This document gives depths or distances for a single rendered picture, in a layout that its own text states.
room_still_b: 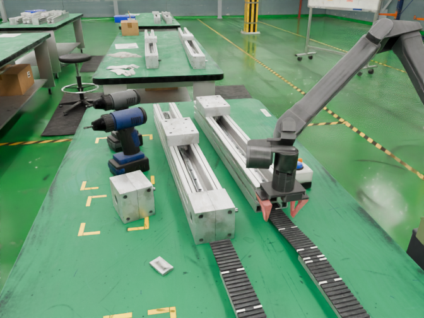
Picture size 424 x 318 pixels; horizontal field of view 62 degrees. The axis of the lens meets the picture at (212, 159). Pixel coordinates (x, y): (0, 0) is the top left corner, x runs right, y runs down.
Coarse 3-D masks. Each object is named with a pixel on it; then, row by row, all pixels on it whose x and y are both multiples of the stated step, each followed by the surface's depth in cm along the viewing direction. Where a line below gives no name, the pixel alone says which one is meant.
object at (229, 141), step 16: (208, 128) 142; (224, 128) 141; (224, 144) 122; (240, 144) 128; (224, 160) 124; (240, 160) 109; (240, 176) 108; (256, 176) 101; (272, 176) 103; (256, 208) 99
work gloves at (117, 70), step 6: (108, 66) 267; (114, 66) 265; (120, 66) 265; (126, 66) 265; (132, 66) 264; (138, 66) 268; (114, 72) 252; (120, 72) 248; (126, 72) 244; (132, 72) 247
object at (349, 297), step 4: (336, 296) 68; (340, 296) 68; (344, 296) 68; (348, 296) 69; (352, 296) 69; (332, 300) 68; (336, 300) 68; (340, 300) 68; (344, 300) 68; (348, 300) 68; (352, 300) 68; (356, 300) 68; (336, 304) 67
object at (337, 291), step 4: (328, 288) 70; (332, 288) 70; (336, 288) 70; (340, 288) 70; (344, 288) 70; (324, 292) 70; (328, 292) 70; (332, 292) 70; (336, 292) 69; (340, 292) 69; (344, 292) 69; (348, 292) 70; (328, 296) 69; (332, 296) 69
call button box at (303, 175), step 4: (304, 164) 112; (300, 168) 109; (304, 168) 110; (308, 168) 110; (296, 172) 108; (300, 172) 108; (304, 172) 108; (308, 172) 108; (312, 172) 109; (296, 176) 108; (300, 176) 108; (304, 176) 108; (308, 176) 109; (300, 180) 109; (304, 180) 109; (308, 180) 110; (304, 184) 110; (308, 184) 110
